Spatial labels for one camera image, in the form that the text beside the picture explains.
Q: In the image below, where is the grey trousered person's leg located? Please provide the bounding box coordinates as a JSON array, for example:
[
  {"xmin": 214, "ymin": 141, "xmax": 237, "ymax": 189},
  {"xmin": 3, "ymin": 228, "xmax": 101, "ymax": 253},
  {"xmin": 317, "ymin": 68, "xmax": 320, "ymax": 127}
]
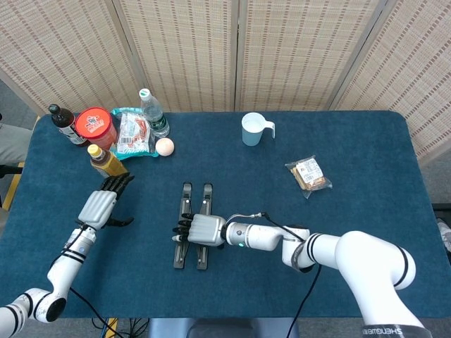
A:
[{"xmin": 0, "ymin": 123, "xmax": 33, "ymax": 165}]

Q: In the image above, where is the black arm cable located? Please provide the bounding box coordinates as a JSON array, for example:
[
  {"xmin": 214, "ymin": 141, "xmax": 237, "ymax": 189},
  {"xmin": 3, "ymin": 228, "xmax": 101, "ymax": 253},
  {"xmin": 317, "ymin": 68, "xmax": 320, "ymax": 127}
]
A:
[
  {"xmin": 49, "ymin": 223, "xmax": 119, "ymax": 338},
  {"xmin": 246, "ymin": 210, "xmax": 322, "ymax": 338}
]

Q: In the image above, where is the white sneaker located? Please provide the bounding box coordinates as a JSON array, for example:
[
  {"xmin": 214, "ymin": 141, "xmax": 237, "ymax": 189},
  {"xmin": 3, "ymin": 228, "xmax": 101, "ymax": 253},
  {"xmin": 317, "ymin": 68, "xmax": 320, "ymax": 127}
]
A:
[{"xmin": 436, "ymin": 217, "xmax": 451, "ymax": 253}]

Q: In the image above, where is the blue table cloth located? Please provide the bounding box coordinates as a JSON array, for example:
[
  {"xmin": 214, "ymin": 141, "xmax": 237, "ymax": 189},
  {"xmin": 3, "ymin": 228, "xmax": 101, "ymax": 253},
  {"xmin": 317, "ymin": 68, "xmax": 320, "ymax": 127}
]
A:
[{"xmin": 0, "ymin": 111, "xmax": 445, "ymax": 320}]

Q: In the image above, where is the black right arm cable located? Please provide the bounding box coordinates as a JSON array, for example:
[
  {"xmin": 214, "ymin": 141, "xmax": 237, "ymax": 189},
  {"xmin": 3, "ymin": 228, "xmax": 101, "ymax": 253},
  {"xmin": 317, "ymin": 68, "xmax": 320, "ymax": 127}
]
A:
[{"xmin": 246, "ymin": 210, "xmax": 322, "ymax": 338}]

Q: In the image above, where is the dark brown drink bottle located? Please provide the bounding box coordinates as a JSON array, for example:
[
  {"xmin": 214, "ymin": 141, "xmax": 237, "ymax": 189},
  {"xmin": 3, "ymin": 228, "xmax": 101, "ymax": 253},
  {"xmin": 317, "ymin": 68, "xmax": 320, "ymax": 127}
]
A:
[{"xmin": 48, "ymin": 104, "xmax": 91, "ymax": 148}]

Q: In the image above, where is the light blue white-handled mug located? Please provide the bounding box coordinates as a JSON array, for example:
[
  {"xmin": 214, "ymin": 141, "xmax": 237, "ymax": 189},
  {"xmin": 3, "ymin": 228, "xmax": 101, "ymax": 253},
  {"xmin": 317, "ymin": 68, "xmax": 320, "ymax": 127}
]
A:
[{"xmin": 241, "ymin": 112, "xmax": 276, "ymax": 147}]

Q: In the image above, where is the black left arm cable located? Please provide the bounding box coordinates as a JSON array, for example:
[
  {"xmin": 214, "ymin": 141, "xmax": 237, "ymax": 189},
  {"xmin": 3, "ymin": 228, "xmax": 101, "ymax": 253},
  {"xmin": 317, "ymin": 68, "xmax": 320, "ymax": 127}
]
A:
[{"xmin": 49, "ymin": 223, "xmax": 119, "ymax": 338}]

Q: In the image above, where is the red lidded plastic tub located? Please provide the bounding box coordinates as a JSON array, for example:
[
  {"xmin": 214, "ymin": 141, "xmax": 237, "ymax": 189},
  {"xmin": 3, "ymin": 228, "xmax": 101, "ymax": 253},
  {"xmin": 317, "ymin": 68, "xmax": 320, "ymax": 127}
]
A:
[{"xmin": 75, "ymin": 106, "xmax": 118, "ymax": 151}]

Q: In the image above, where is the clear bag of biscuits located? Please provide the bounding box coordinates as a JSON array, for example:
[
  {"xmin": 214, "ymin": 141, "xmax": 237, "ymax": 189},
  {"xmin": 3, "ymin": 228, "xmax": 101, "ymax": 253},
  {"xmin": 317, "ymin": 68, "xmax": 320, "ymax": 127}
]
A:
[{"xmin": 284, "ymin": 154, "xmax": 333, "ymax": 200}]

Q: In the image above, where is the black folding laptop stand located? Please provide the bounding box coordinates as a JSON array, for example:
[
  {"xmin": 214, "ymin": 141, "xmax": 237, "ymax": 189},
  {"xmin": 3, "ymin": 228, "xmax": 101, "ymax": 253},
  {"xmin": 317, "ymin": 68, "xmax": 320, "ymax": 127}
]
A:
[{"xmin": 172, "ymin": 182, "xmax": 215, "ymax": 271}]

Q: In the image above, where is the white teal snack bag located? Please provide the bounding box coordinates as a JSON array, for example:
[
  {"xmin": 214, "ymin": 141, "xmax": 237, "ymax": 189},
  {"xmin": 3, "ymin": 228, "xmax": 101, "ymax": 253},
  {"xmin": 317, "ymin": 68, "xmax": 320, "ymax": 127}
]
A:
[{"xmin": 111, "ymin": 107, "xmax": 159, "ymax": 161}]

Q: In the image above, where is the woven folding screen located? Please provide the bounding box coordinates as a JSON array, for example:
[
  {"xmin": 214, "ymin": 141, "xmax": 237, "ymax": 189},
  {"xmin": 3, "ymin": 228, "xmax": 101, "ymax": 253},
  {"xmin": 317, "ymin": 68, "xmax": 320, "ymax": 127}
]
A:
[{"xmin": 0, "ymin": 0, "xmax": 451, "ymax": 166}]

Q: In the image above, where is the pale pink ball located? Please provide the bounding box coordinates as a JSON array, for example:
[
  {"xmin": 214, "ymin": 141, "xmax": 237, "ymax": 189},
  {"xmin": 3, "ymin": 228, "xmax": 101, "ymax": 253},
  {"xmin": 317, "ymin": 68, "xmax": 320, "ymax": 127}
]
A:
[{"xmin": 155, "ymin": 137, "xmax": 175, "ymax": 157}]

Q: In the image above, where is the clear green-label water bottle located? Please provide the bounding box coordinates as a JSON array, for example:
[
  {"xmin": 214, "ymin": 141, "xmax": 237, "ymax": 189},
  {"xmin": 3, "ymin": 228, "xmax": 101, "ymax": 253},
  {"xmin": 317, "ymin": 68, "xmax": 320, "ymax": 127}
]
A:
[{"xmin": 138, "ymin": 88, "xmax": 171, "ymax": 139}]

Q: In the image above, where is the yellow tea bottle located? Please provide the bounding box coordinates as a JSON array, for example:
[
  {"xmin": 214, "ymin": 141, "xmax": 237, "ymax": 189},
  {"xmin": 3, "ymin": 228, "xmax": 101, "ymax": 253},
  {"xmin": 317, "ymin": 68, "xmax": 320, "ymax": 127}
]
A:
[{"xmin": 87, "ymin": 144, "xmax": 130, "ymax": 180}]

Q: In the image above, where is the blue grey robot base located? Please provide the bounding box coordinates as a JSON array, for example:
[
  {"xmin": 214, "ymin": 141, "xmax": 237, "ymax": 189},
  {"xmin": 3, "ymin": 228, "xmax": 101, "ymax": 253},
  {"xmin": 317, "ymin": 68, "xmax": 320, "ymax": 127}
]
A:
[{"xmin": 147, "ymin": 318, "xmax": 300, "ymax": 338}]

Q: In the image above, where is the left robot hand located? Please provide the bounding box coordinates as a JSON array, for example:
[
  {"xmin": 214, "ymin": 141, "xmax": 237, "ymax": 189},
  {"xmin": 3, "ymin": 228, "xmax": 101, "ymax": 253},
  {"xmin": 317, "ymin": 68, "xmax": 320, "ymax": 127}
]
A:
[{"xmin": 76, "ymin": 173, "xmax": 135, "ymax": 232}]

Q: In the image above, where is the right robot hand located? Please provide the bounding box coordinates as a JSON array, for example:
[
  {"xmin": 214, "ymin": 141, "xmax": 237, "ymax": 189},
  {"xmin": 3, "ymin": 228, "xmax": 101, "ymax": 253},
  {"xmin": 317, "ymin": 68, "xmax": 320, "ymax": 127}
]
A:
[{"xmin": 171, "ymin": 213, "xmax": 227, "ymax": 247}]

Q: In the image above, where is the floor cables bundle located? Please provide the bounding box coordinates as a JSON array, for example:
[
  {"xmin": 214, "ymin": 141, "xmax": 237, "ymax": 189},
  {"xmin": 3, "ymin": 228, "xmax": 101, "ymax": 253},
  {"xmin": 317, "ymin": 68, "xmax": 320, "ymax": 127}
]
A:
[{"xmin": 91, "ymin": 318, "xmax": 149, "ymax": 338}]

